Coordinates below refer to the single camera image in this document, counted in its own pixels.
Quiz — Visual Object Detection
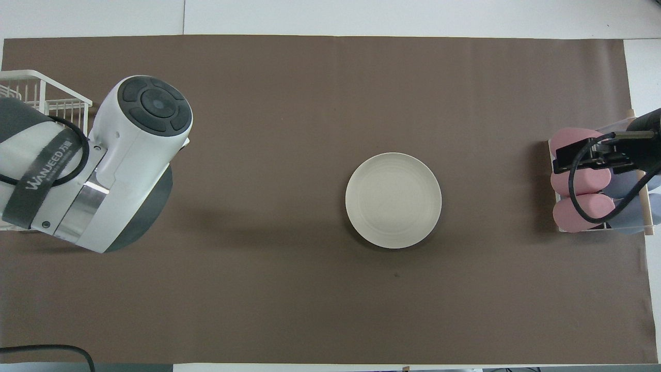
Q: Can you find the cup rack with wooden rod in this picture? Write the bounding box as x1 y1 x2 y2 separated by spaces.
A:
547 109 657 237

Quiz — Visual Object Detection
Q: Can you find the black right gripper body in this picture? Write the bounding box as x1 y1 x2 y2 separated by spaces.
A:
605 107 661 175

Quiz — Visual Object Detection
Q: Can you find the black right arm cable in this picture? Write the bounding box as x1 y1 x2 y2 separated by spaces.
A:
568 131 661 224

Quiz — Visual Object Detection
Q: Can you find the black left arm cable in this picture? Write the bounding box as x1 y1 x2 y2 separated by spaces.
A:
0 116 97 372

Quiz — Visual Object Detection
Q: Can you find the brown table mat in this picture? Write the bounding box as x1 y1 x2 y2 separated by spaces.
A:
0 35 659 365

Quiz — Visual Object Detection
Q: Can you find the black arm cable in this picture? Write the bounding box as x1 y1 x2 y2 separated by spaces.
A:
0 116 97 372
568 131 661 224

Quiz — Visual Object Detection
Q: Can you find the cream round plate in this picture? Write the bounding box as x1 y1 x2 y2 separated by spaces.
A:
345 152 443 250

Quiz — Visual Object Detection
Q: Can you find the white wire rack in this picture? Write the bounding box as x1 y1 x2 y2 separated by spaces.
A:
0 70 93 232

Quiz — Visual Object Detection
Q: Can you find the blue cup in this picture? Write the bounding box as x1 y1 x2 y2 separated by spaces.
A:
607 193 661 236
605 166 661 199

